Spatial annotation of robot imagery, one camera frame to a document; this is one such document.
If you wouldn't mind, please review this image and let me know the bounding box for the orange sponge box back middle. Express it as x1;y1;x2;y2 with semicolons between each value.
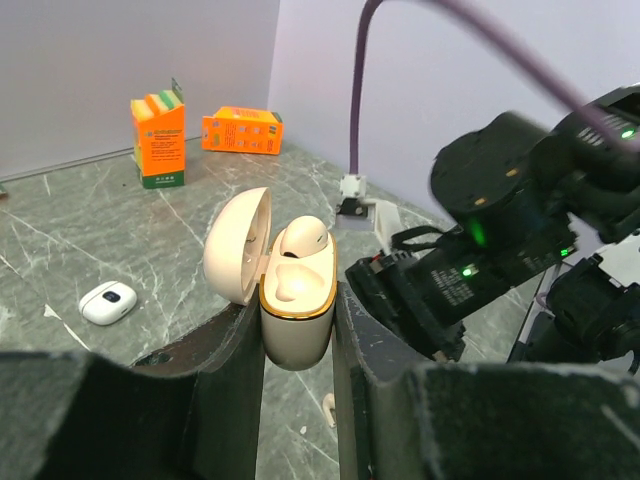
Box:
130;78;186;189

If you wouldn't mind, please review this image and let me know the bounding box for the beige earbud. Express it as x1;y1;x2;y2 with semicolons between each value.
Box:
279;215;329;258
321;392;336;429

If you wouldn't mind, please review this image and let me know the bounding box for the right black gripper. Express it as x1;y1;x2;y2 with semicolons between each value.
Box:
346;225;575;360

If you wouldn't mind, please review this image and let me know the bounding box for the orange sponge box back right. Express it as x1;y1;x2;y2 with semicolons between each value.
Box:
201;106;284;155

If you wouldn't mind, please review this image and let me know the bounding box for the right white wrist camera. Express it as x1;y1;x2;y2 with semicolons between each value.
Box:
334;174;403;254

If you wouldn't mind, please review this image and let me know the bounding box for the white earbud charging case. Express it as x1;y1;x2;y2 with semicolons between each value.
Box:
78;281;138;326

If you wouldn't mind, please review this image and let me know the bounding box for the beige earbud charging case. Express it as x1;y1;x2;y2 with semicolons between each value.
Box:
203;187;338;371

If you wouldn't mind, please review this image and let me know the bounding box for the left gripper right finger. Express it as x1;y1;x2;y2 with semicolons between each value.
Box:
332;285;639;479

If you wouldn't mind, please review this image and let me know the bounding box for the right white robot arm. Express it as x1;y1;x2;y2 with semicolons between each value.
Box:
346;112;639;361

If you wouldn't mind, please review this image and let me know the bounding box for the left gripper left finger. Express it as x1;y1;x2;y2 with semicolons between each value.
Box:
1;299;265;479

